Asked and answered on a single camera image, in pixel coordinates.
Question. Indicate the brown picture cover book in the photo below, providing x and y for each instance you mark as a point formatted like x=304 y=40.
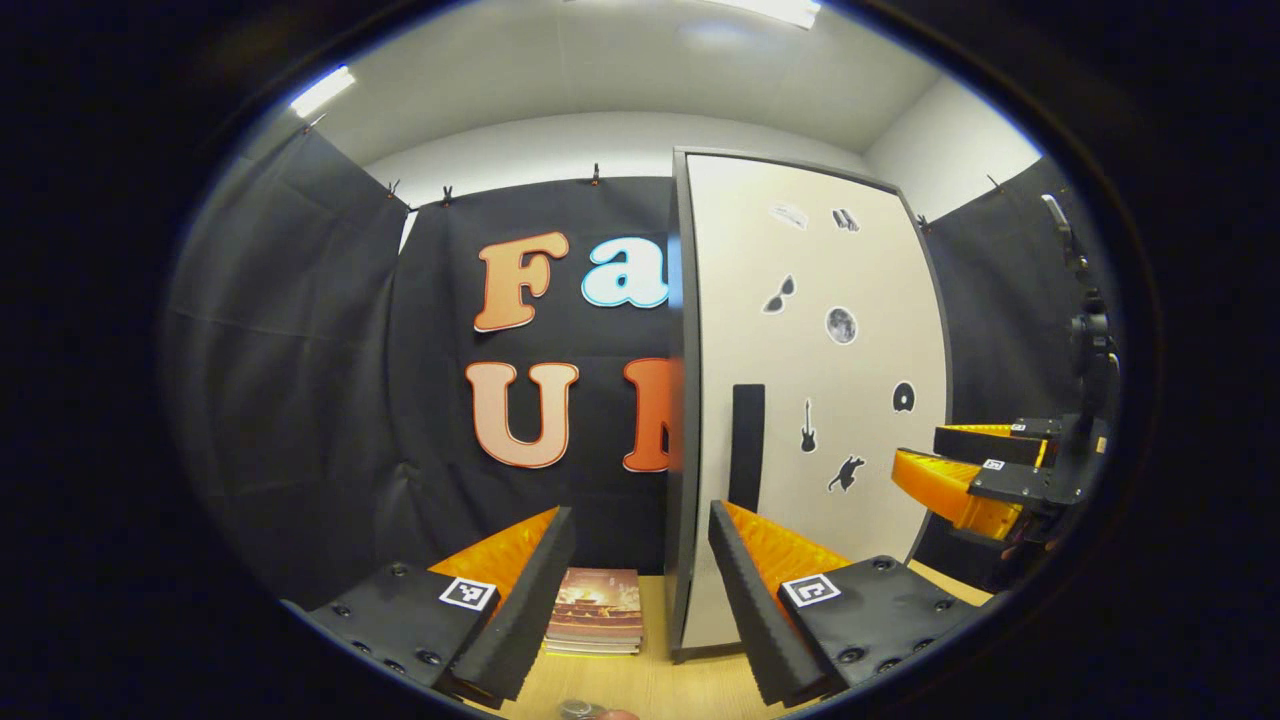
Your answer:
x=597 y=605

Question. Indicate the black backdrop cloth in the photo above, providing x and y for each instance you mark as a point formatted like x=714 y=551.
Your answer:
x=300 y=400

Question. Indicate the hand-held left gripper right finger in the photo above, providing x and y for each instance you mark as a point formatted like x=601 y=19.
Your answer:
x=755 y=620

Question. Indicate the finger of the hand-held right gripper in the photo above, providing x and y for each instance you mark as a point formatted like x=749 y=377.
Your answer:
x=1030 y=485
x=980 y=445

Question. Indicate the row of black cloth clips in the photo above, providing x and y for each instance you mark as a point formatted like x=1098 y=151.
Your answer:
x=447 y=194

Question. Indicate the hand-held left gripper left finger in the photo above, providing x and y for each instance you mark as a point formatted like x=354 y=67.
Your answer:
x=525 y=620

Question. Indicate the thin pale book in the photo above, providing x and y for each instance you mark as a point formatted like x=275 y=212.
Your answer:
x=592 y=647

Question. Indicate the ceiling light panel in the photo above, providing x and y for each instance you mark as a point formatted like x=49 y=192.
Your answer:
x=765 y=10
x=322 y=91

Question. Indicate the grey cap bottle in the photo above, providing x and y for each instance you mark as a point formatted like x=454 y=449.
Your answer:
x=580 y=709

